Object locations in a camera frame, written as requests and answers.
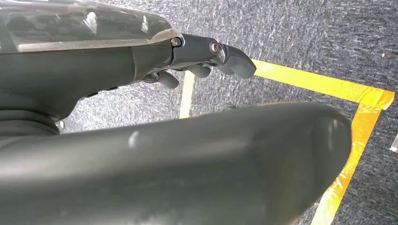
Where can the orange yellow floor tape strip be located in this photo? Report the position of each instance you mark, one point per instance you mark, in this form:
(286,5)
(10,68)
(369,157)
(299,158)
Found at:
(357,155)

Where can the pale yellow floor tape strip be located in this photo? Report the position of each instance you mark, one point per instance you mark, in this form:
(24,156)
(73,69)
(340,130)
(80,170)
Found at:
(187,96)

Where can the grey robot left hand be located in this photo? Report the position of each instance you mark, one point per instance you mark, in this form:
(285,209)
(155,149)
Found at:
(77,71)

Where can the ribbed grey left arm sleeve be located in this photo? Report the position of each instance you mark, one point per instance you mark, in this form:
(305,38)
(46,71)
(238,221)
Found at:
(25,124)

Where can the bright yellow floor tape strip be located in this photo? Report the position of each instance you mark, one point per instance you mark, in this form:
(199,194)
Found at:
(323,84)

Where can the small white object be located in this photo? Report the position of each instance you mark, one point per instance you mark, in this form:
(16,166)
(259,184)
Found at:
(395,146)

